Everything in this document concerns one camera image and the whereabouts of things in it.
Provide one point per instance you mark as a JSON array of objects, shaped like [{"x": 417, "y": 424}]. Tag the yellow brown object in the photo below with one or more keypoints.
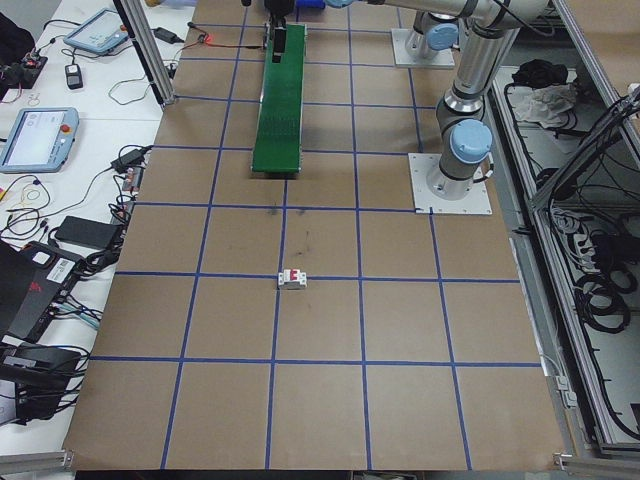
[{"x": 155, "y": 2}]

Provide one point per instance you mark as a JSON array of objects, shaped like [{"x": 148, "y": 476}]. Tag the small black module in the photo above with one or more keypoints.
[{"x": 172, "y": 65}]

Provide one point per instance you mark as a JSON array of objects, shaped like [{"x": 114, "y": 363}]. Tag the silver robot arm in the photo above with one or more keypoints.
[
  {"x": 480, "y": 75},
  {"x": 442, "y": 37}
]

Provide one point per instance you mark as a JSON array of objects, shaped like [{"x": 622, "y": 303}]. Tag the large black power brick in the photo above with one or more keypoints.
[{"x": 85, "y": 231}]

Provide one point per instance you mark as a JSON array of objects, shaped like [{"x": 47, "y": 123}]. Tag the controller board with red LED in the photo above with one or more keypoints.
[{"x": 207, "y": 37}]

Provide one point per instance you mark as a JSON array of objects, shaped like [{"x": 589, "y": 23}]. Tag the aluminium extrusion rail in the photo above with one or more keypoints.
[
  {"x": 30, "y": 460},
  {"x": 600, "y": 462}
]

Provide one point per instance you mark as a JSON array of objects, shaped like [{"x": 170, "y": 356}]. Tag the black crumpled cloth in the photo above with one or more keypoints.
[{"x": 542, "y": 72}]

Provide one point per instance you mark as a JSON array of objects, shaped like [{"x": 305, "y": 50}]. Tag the white crumpled cloth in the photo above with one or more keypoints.
[{"x": 547, "y": 105}]

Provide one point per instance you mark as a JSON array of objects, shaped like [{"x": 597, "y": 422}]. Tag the black docking device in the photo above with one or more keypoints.
[{"x": 35, "y": 372}]

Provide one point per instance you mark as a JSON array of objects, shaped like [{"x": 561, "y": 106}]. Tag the light blue teach pendant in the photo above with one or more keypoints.
[
  {"x": 97, "y": 32},
  {"x": 37, "y": 140}
]

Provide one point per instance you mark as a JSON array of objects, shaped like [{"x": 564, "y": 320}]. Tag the aluminium profile post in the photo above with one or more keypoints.
[{"x": 150, "y": 55}]

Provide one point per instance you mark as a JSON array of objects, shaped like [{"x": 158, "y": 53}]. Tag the black handheld device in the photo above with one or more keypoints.
[{"x": 74, "y": 75}]

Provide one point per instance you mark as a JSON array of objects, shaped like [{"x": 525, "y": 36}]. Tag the black computer with red logo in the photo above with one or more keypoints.
[{"x": 30, "y": 295}]

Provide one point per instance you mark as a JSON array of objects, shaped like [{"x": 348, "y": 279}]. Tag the white red circuit breaker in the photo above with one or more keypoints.
[{"x": 292, "y": 280}]

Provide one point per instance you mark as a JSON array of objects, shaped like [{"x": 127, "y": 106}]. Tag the small blue plastic bin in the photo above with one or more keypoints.
[{"x": 312, "y": 3}]

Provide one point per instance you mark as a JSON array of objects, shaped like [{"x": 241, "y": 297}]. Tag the small red black board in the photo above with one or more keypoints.
[{"x": 34, "y": 61}]

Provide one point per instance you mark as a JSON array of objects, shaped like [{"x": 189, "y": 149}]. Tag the white power strip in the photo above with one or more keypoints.
[{"x": 580, "y": 240}]

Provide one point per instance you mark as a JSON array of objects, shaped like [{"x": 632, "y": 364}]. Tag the small relay board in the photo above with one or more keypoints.
[
  {"x": 131, "y": 181},
  {"x": 120, "y": 210}
]

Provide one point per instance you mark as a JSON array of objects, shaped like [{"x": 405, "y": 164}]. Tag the black bag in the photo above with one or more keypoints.
[{"x": 12, "y": 37}]

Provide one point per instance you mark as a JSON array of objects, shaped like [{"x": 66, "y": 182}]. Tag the grey metal bracket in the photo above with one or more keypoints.
[{"x": 562, "y": 387}]

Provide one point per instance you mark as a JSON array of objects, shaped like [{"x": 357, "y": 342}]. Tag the slim black power adapter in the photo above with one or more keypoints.
[{"x": 165, "y": 34}]

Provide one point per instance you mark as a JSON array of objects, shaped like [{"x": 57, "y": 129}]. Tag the small black power adapter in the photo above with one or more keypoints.
[{"x": 129, "y": 157}]

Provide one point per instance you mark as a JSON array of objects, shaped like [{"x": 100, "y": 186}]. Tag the green belt conveyor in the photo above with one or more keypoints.
[{"x": 282, "y": 125}]

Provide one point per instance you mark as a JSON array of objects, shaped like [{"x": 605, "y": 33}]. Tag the black power supply box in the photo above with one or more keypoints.
[{"x": 607, "y": 247}]

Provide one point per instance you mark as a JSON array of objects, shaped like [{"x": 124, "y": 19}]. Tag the white side table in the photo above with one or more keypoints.
[{"x": 100, "y": 120}]

